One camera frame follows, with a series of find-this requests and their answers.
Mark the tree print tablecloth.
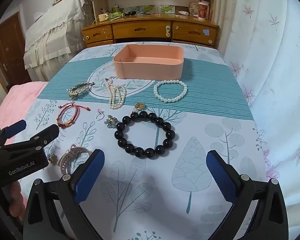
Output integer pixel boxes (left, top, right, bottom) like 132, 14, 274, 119
15, 41, 269, 240

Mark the grey flower brooch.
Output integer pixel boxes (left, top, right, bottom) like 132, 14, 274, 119
105, 115, 118, 128

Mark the pink blanket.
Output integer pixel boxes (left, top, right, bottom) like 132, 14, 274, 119
0, 82, 49, 145

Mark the white pearl bracelet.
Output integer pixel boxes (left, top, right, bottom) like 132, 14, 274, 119
153, 79, 188, 103

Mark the black bead bracelet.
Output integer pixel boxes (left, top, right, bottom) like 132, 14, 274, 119
114, 111, 176, 158

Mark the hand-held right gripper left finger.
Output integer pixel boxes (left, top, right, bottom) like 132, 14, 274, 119
22, 149, 105, 240

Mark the pale pink wristwatch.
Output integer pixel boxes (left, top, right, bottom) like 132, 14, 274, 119
57, 144, 90, 177

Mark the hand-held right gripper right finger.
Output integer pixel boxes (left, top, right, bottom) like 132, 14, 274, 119
206, 150, 289, 240

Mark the gold leaf bracelet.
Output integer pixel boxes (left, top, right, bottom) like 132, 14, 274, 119
66, 81, 95, 98

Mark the wooden dressing desk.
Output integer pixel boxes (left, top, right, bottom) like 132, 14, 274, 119
82, 14, 220, 48

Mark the white pearl necklace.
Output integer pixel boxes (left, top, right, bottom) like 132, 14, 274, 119
104, 78, 127, 110

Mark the white leaf print curtain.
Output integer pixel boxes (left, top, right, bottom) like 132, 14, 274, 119
214, 0, 300, 205

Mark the red floral cup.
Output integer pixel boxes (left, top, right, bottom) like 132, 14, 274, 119
197, 1, 210, 19

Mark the brown wooden door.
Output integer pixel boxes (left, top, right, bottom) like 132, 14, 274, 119
0, 12, 32, 90

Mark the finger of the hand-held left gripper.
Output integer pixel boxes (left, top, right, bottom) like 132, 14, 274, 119
5, 124, 60, 153
0, 119, 27, 143

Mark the person's left hand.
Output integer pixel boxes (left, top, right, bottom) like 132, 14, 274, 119
8, 180, 27, 218

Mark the pink plastic box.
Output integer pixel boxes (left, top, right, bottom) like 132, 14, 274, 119
112, 44, 185, 80

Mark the red string bracelet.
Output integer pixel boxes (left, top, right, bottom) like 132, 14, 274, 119
56, 101, 90, 128

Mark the white lace cover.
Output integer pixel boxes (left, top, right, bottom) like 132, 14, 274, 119
24, 0, 95, 82

